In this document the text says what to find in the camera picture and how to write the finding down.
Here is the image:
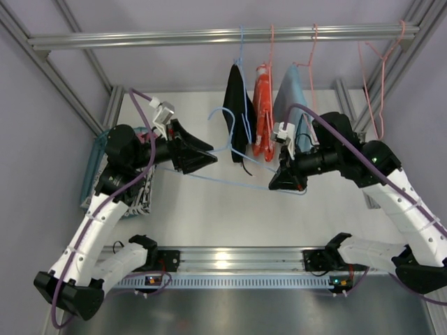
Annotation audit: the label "slotted cable duct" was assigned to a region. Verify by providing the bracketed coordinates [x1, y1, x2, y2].
[115, 274, 350, 290]

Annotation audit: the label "light blue trousers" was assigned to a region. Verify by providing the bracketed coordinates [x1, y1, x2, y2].
[272, 64, 315, 154]

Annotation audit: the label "blue wire hanger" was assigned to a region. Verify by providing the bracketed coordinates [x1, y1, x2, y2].
[233, 25, 252, 144]
[162, 107, 308, 195]

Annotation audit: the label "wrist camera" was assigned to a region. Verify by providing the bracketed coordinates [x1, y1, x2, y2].
[149, 98, 175, 139]
[270, 122, 296, 160]

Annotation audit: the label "aluminium frame right post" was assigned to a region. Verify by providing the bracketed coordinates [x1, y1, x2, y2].
[335, 0, 447, 210]

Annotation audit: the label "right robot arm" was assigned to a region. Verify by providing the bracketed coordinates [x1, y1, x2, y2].
[269, 112, 446, 295]

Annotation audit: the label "aluminium frame left post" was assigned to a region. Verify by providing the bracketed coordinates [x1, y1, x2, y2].
[1, 1, 124, 135]

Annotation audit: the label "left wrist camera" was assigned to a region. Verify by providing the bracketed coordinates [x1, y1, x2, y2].
[149, 98, 175, 139]

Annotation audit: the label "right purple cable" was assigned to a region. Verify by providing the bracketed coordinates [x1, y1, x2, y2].
[284, 103, 447, 306]

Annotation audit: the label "pink camouflage trousers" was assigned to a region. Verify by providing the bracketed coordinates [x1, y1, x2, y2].
[133, 127, 156, 144]

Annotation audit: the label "teal plastic basket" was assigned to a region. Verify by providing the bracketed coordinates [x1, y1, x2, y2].
[80, 131, 156, 218]

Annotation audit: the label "pink wire hanger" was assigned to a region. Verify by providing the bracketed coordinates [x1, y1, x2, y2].
[295, 23, 318, 144]
[358, 20, 406, 140]

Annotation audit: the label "salmon wire hanger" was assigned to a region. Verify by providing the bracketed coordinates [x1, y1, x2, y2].
[268, 24, 274, 136]

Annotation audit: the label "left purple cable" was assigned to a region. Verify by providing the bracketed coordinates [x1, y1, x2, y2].
[50, 87, 173, 330]

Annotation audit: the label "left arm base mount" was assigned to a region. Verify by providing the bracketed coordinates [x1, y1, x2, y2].
[136, 249, 181, 272]

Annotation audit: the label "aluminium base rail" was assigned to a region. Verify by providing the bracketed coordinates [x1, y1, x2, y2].
[57, 245, 436, 273]

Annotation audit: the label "purple cable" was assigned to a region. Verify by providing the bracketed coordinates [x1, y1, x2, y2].
[284, 103, 447, 306]
[50, 87, 173, 330]

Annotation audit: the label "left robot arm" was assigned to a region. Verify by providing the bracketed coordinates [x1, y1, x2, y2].
[34, 119, 218, 320]

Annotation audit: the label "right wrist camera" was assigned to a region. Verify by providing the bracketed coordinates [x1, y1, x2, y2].
[270, 122, 296, 160]

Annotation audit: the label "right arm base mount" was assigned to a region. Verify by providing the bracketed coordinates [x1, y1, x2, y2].
[302, 248, 349, 273]

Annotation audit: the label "aluminium hanging rail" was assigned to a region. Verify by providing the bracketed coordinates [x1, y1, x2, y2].
[27, 22, 420, 51]

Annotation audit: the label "orange white trousers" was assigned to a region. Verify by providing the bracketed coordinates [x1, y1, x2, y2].
[252, 64, 275, 162]

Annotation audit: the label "aluminium frame post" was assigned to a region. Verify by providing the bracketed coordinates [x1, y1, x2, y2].
[335, 0, 447, 210]
[1, 1, 124, 135]

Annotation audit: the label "black white print trousers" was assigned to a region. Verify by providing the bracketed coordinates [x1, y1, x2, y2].
[80, 158, 156, 218]

